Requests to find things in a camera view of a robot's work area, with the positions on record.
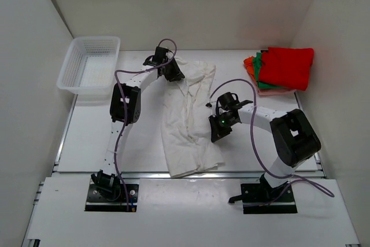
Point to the white t shirt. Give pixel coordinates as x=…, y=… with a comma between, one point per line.
x=185, y=128

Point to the green folded t shirt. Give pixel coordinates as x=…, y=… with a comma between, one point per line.
x=257, y=65

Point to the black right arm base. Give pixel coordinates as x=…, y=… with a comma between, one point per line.
x=260, y=198

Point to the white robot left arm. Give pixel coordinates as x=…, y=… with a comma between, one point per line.
x=125, y=105

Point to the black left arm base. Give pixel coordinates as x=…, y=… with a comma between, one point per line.
x=106, y=193

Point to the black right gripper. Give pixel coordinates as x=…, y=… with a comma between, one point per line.
x=216, y=133

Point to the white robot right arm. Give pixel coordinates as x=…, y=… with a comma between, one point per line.
x=294, y=138

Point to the pink folded t shirt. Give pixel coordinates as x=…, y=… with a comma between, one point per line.
x=273, y=92

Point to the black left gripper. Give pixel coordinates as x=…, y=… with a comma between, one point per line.
x=175, y=74

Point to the aluminium table rail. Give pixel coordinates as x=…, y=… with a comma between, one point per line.
x=205, y=175

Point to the red folded t shirt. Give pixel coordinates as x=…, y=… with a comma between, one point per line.
x=286, y=67

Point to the orange folded t shirt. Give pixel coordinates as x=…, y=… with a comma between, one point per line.
x=248, y=64

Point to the white plastic basket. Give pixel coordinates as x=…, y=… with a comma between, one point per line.
x=89, y=65

